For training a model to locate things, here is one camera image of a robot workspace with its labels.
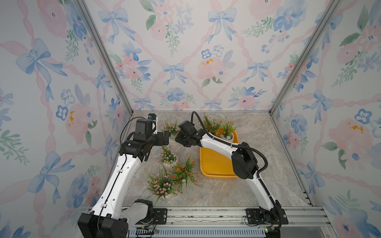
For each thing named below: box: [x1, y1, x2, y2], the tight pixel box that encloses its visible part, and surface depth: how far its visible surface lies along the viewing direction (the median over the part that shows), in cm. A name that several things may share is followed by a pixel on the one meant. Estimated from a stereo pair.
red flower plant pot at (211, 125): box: [202, 116, 224, 138], surface depth 95 cm
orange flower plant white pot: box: [221, 121, 238, 143], surface depth 97 cm
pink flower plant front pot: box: [145, 165, 178, 206], surface depth 71 cm
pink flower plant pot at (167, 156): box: [157, 144, 180, 167], surface depth 80 cm
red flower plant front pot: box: [170, 157, 200, 194], surface depth 77 cm
